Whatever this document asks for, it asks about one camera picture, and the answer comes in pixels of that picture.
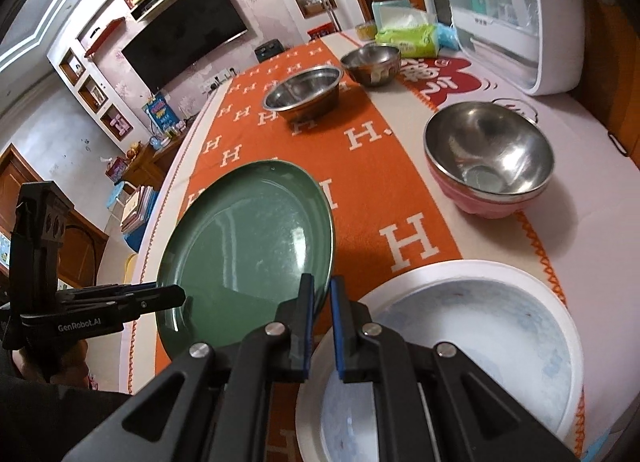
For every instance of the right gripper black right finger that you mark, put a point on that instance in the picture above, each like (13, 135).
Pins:
(433, 403)

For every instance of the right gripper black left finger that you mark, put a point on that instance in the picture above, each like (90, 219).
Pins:
(211, 404)

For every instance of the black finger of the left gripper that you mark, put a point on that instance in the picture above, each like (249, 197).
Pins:
(89, 312)

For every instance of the white patterned porcelain plate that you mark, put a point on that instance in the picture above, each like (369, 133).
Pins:
(506, 320)

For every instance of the green plate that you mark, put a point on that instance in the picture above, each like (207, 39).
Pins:
(240, 250)

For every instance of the steel bowl pink outside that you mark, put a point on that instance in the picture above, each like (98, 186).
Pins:
(487, 159)

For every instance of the wide steel bowl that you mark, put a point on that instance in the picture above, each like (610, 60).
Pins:
(308, 95)

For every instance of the person's left hand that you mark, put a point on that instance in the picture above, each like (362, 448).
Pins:
(68, 367)

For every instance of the brown wooden door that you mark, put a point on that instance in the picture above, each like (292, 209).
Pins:
(83, 245)

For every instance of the blue poster box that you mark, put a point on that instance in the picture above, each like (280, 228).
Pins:
(162, 116)

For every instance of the black television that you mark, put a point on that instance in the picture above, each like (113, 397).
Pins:
(177, 37)

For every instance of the black heater device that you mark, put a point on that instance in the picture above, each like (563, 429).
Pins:
(268, 50)

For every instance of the orange H-pattern blanket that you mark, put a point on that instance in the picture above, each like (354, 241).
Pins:
(385, 221)

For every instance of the steel bowl brown outside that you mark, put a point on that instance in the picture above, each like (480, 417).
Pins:
(372, 65)

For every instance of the green tissue pack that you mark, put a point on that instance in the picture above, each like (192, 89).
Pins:
(419, 42)

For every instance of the blue wet wipes pack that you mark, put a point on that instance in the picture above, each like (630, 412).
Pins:
(447, 37)

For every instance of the yellow round tin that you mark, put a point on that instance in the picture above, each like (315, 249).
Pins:
(366, 31)

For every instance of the teal tissue box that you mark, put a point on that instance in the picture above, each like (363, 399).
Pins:
(398, 14)

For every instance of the white sterilizer box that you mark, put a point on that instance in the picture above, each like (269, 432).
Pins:
(536, 45)

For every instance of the white wall shelf unit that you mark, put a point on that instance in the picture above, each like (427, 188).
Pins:
(87, 55)

